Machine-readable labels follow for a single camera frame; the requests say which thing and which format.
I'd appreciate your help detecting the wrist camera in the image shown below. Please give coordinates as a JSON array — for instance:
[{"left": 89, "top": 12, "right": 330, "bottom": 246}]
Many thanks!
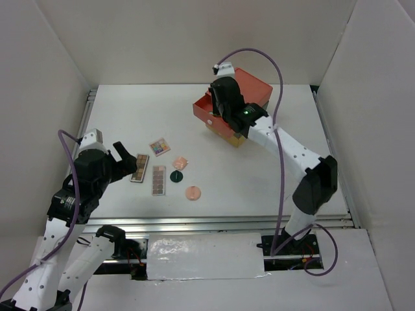
[
  {"left": 78, "top": 128, "right": 106, "bottom": 152},
  {"left": 212, "top": 62, "right": 235, "bottom": 78}
]

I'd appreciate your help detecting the pink-brown eyeshadow palette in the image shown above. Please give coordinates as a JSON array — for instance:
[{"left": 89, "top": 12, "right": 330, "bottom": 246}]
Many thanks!
[{"left": 152, "top": 165, "right": 166, "bottom": 196}]

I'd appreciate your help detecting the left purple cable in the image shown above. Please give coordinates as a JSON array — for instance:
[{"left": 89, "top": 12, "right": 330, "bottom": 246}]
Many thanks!
[{"left": 0, "top": 129, "right": 88, "bottom": 311}]

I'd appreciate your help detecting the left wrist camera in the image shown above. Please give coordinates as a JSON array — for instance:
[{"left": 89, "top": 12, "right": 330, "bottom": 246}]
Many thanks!
[{"left": 78, "top": 128, "right": 106, "bottom": 152}]

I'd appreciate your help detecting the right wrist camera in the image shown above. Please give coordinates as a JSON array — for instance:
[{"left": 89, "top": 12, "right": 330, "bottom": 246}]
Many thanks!
[{"left": 212, "top": 62, "right": 235, "bottom": 78}]

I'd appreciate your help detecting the brown eyeshadow palette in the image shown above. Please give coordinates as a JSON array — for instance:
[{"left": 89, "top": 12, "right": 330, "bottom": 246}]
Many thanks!
[{"left": 130, "top": 154, "right": 150, "bottom": 183}]

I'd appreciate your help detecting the aluminium table rail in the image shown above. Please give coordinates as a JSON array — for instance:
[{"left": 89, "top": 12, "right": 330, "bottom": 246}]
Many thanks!
[{"left": 80, "top": 89, "right": 361, "bottom": 236}]

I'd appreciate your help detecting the white front cover panel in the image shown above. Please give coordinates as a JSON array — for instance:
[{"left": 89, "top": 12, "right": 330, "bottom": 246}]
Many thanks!
[{"left": 147, "top": 233, "right": 266, "bottom": 281}]

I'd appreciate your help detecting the dark green cushion puff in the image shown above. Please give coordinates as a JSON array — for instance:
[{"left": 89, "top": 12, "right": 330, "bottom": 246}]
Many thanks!
[{"left": 169, "top": 170, "right": 184, "bottom": 183}]

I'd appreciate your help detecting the peach round puff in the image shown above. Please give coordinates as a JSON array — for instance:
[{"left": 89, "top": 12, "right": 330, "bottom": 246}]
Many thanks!
[{"left": 185, "top": 185, "right": 202, "bottom": 201}]

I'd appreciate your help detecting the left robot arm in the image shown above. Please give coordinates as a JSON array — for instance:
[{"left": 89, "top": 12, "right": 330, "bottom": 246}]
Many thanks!
[{"left": 1, "top": 139, "right": 137, "bottom": 310}]

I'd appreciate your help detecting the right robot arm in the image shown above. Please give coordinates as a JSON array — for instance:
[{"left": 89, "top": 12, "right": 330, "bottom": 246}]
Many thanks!
[{"left": 209, "top": 76, "right": 338, "bottom": 255}]

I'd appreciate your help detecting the yellow drawer box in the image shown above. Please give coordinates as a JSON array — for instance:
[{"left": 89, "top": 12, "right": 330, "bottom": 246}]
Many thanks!
[{"left": 206, "top": 124, "right": 246, "bottom": 148}]

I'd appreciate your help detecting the wrapped peach makeup sponge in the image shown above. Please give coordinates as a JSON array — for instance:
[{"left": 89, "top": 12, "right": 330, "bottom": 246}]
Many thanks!
[{"left": 172, "top": 156, "right": 189, "bottom": 171}]

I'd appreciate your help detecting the colourful square eyeshadow palette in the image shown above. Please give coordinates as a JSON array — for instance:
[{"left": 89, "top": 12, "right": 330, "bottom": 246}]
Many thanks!
[{"left": 149, "top": 138, "right": 171, "bottom": 157}]

